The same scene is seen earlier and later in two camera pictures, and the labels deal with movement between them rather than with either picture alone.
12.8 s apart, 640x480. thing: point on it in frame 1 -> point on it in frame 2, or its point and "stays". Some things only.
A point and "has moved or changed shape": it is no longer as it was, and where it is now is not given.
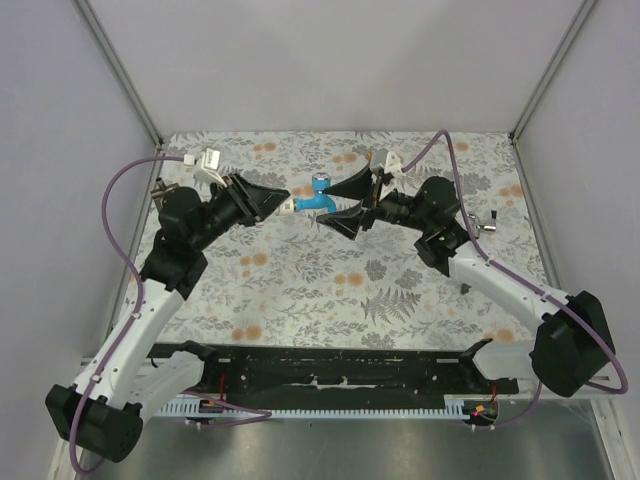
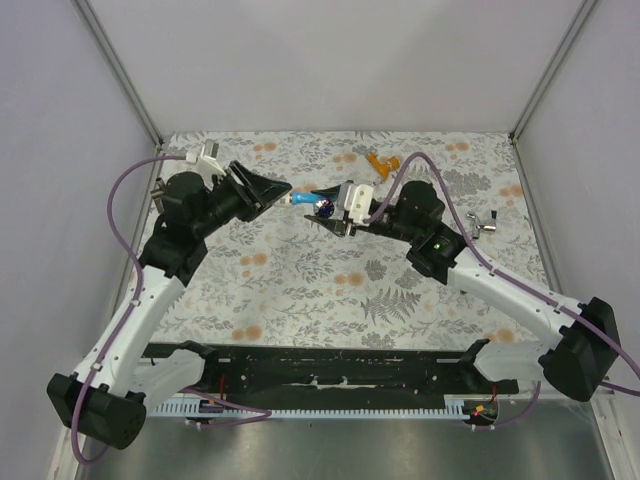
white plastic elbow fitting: (287, 207) has moved or changed shape
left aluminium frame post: (119, 71) stays
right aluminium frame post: (580, 15) stays
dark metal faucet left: (158, 194) stays
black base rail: (337, 372) stays
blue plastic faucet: (321, 181) has moved or changed shape
